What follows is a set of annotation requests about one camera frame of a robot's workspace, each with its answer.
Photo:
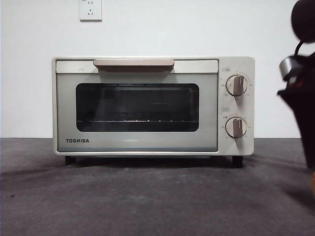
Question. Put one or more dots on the white wall socket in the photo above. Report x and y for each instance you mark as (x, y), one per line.
(90, 11)

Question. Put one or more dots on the cream Toshiba toaster oven body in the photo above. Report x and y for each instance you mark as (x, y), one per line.
(249, 108)

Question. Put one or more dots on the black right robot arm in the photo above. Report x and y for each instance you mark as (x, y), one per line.
(305, 17)

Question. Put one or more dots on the cream oven knob tan grip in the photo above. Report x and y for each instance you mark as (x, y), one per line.
(236, 85)
(236, 127)

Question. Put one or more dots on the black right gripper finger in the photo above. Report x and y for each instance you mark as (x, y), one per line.
(306, 118)

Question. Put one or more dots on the black oven foot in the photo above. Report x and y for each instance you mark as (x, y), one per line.
(69, 160)
(237, 162)

